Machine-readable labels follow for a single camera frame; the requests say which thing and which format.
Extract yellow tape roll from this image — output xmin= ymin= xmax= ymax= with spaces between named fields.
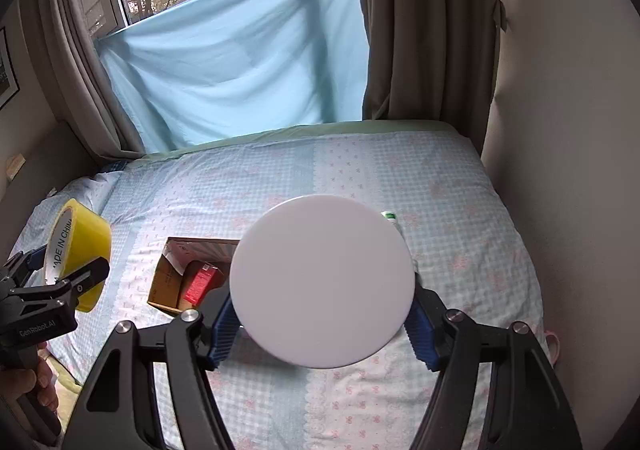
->
xmin=43 ymin=199 xmax=112 ymax=284

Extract pink object beside bed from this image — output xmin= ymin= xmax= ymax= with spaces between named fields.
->
xmin=544 ymin=329 xmax=561 ymax=366

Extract person's left hand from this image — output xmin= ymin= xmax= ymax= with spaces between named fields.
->
xmin=1 ymin=343 xmax=58 ymax=412

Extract white bottle green label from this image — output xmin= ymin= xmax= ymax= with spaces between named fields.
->
xmin=381 ymin=210 xmax=404 ymax=236

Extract framed wall picture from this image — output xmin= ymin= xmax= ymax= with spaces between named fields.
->
xmin=0 ymin=26 xmax=20 ymax=108

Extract light blue hanging cloth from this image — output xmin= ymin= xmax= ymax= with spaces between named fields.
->
xmin=96 ymin=0 xmax=369 ymax=153

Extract brown curtain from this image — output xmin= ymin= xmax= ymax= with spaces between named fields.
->
xmin=360 ymin=0 xmax=504 ymax=150
xmin=20 ymin=0 xmax=143 ymax=159

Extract brown left curtain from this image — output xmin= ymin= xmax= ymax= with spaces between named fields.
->
xmin=20 ymin=0 xmax=143 ymax=159

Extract red box in carton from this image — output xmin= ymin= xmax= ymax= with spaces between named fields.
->
xmin=178 ymin=260 xmax=226 ymax=310

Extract checked floral bed sheet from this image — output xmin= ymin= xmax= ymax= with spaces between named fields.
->
xmin=8 ymin=121 xmax=551 ymax=450

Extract white round disc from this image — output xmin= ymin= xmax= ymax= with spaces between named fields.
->
xmin=230 ymin=195 xmax=416 ymax=369

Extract brown right curtain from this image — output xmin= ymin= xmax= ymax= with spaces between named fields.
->
xmin=360 ymin=0 xmax=504 ymax=150

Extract cardboard box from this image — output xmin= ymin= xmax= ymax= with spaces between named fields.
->
xmin=148 ymin=236 xmax=239 ymax=317

